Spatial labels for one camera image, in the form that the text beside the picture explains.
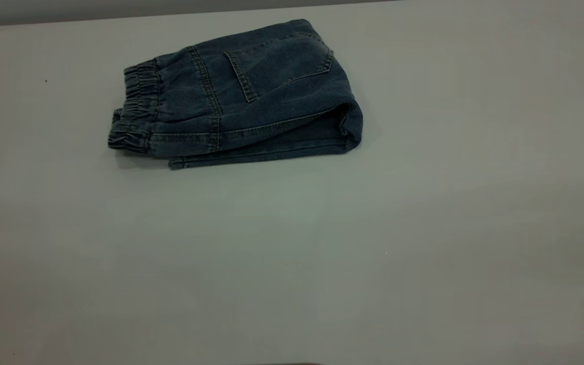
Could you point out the blue denim pants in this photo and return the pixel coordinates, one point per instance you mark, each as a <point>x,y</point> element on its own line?
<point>251,101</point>

